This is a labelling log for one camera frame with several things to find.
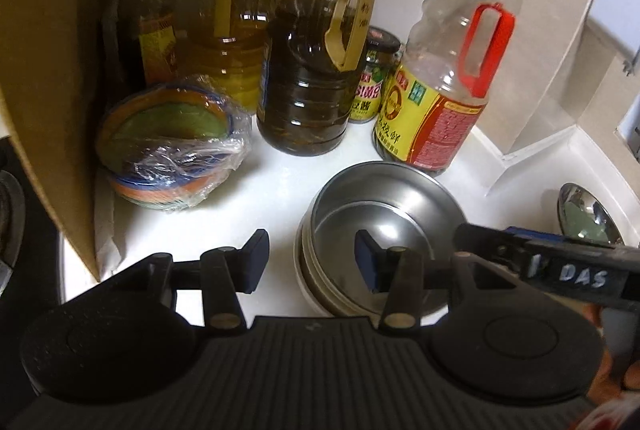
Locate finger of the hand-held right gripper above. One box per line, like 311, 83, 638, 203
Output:
452, 222, 533, 263
505, 225, 623, 251

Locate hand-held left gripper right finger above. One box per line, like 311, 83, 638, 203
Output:
354, 230, 521, 330

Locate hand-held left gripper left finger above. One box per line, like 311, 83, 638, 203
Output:
142, 229, 271, 330

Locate stainless steel bowl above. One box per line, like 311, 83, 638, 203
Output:
302, 161, 468, 317

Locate plastic-wrapped colourful bowls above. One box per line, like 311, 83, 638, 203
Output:
95, 77, 252, 213

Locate person's right hand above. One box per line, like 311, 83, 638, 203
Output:
597, 305, 640, 411

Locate dark oil bottle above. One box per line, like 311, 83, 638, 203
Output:
256, 0, 383, 157

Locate green-labelled sauce jar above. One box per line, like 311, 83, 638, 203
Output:
348, 26, 403, 125

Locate yellow oil bottle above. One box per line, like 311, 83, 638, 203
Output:
175, 0, 273, 113

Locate black-capped dark bottle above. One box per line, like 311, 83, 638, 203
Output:
102, 0, 136, 85

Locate brown cardboard panel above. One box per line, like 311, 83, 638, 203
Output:
0, 0, 121, 283

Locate red-handled clear bottle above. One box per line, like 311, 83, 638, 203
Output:
372, 0, 524, 175

